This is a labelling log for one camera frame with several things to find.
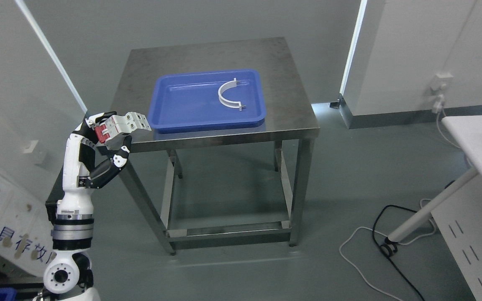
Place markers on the blue plastic tray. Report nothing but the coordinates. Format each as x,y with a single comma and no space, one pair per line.
188,102

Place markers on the grey red circuit breaker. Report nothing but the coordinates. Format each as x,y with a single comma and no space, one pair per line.
112,132

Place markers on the white semicircular bracket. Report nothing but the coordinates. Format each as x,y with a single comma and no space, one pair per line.
226,99

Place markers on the white printed sign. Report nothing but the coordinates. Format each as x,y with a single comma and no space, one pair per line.
25,232

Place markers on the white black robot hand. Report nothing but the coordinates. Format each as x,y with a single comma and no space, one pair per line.
80,176

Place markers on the white wall socket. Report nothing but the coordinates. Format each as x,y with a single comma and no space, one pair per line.
441,81

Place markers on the white desk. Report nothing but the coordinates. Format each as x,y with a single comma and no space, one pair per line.
457,210

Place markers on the white power plug adapter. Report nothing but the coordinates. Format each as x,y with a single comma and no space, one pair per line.
438,103

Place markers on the white wall box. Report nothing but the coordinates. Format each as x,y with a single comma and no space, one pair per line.
31,147

